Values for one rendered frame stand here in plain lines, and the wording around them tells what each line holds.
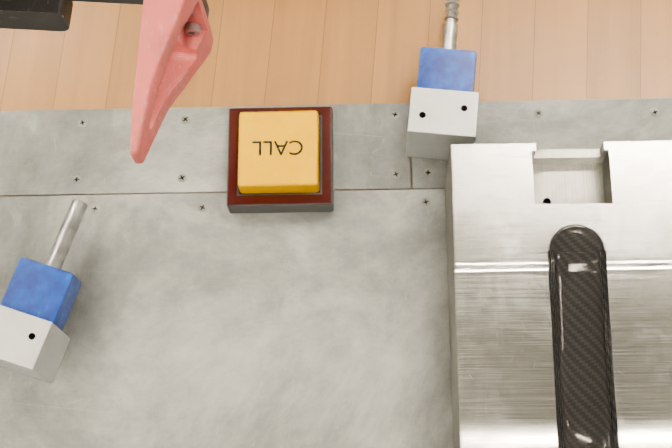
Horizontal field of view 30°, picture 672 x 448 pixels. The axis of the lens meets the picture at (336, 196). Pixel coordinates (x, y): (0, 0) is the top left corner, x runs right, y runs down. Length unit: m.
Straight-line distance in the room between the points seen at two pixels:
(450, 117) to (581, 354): 0.20
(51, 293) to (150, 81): 0.40
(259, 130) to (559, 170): 0.22
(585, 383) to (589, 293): 0.06
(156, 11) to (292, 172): 0.40
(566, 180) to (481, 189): 0.07
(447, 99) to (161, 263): 0.25
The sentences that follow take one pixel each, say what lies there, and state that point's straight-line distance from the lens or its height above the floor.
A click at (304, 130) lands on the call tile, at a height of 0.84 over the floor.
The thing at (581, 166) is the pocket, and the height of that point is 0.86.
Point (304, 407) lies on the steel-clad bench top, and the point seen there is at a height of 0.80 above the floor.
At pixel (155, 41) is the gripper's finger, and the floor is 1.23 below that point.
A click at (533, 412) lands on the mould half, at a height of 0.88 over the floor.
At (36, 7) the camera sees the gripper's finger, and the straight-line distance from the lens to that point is 0.61.
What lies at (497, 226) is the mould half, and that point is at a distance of 0.86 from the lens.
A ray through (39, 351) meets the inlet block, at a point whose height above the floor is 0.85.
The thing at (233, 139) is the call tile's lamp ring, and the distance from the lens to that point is 0.96.
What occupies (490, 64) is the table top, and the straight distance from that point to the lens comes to 1.01.
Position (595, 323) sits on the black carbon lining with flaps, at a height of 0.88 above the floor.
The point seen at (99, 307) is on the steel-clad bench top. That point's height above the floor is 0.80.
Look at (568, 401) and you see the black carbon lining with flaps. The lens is 0.85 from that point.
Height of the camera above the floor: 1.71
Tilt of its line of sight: 71 degrees down
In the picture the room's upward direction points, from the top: 7 degrees counter-clockwise
